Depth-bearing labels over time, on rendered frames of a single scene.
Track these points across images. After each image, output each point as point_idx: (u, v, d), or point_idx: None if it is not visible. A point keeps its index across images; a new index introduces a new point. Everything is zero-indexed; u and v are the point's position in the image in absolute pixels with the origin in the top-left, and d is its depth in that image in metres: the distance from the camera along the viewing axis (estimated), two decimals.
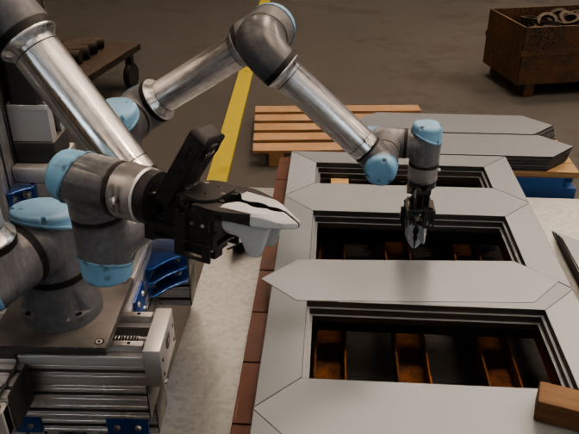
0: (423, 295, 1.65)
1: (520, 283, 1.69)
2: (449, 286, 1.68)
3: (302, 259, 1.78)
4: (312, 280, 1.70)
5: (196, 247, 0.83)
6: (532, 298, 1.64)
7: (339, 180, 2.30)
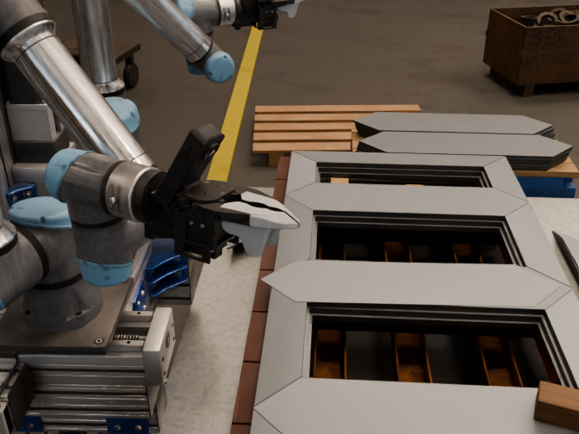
0: (422, 298, 1.63)
1: (521, 288, 1.67)
2: (449, 289, 1.66)
3: (302, 259, 1.78)
4: (311, 281, 1.69)
5: (196, 247, 0.83)
6: (533, 302, 1.62)
7: (339, 180, 2.30)
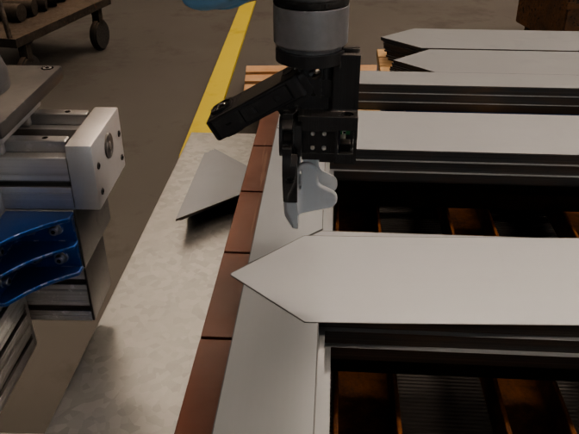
0: None
1: None
2: None
3: (308, 231, 0.90)
4: (337, 277, 0.80)
5: None
6: None
7: None
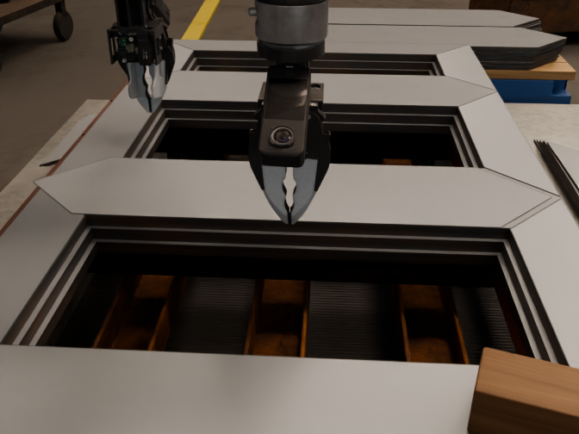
0: None
1: (481, 199, 0.95)
2: (352, 200, 0.94)
3: None
4: (117, 185, 0.98)
5: None
6: (500, 220, 0.89)
7: None
